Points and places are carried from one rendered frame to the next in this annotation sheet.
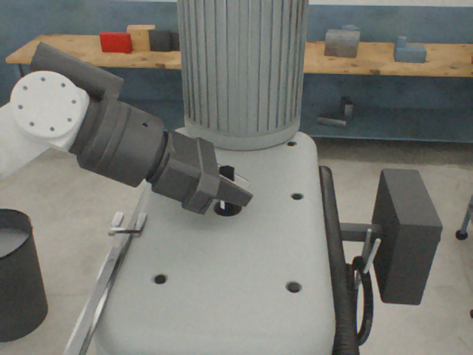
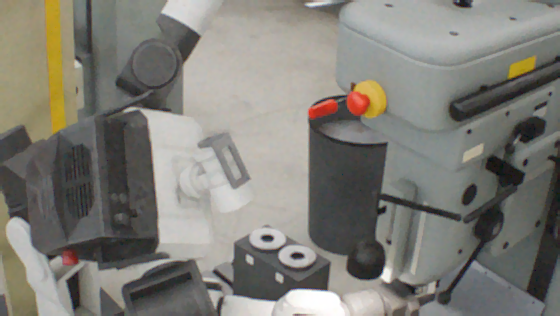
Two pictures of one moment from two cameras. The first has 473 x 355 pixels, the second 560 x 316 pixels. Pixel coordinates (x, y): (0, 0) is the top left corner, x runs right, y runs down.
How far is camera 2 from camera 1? 101 cm
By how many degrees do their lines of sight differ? 37
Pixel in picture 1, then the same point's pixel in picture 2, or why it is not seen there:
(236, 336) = (401, 29)
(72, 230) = not seen: hidden behind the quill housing
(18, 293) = (359, 198)
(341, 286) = (508, 84)
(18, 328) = (343, 241)
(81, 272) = not seen: hidden behind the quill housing
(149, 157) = not seen: outside the picture
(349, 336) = (483, 94)
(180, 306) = (386, 14)
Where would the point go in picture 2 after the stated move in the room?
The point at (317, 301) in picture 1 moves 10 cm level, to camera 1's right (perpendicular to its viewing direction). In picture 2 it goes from (458, 40) to (510, 62)
